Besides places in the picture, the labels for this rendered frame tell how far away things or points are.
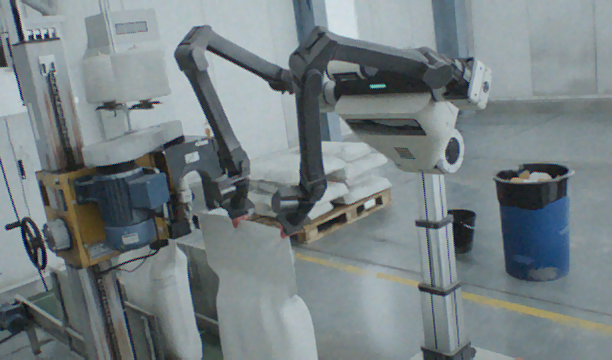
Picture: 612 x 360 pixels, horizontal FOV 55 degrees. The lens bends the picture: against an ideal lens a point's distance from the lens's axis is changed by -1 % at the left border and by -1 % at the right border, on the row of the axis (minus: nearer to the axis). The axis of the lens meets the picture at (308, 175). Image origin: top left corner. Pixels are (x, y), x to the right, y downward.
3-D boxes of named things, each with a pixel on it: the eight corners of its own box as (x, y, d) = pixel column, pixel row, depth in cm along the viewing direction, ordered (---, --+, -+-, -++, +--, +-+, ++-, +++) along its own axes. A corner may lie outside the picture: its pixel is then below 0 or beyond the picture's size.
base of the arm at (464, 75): (451, 60, 171) (443, 99, 169) (436, 49, 165) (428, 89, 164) (478, 58, 165) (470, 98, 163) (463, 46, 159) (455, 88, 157)
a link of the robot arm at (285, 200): (327, 187, 164) (314, 168, 170) (292, 188, 158) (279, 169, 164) (314, 219, 170) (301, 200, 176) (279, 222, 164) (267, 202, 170)
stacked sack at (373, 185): (395, 189, 569) (393, 174, 565) (349, 210, 525) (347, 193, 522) (362, 186, 600) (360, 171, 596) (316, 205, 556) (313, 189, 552)
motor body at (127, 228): (166, 241, 187) (150, 165, 181) (123, 257, 177) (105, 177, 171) (143, 234, 198) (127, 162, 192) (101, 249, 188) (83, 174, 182)
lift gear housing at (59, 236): (73, 251, 191) (66, 219, 188) (57, 257, 187) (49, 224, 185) (61, 246, 199) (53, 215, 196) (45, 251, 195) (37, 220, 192)
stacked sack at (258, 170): (317, 167, 546) (315, 152, 543) (261, 186, 504) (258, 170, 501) (287, 164, 578) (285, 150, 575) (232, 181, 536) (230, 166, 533)
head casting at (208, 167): (233, 203, 229) (219, 127, 223) (179, 222, 213) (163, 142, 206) (190, 196, 251) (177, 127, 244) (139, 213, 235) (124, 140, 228)
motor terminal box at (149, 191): (173, 207, 184) (166, 171, 182) (154, 217, 175) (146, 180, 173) (151, 208, 187) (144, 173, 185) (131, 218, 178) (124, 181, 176)
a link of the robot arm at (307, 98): (325, 69, 136) (306, 47, 144) (303, 76, 135) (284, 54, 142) (331, 197, 166) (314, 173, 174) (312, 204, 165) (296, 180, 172)
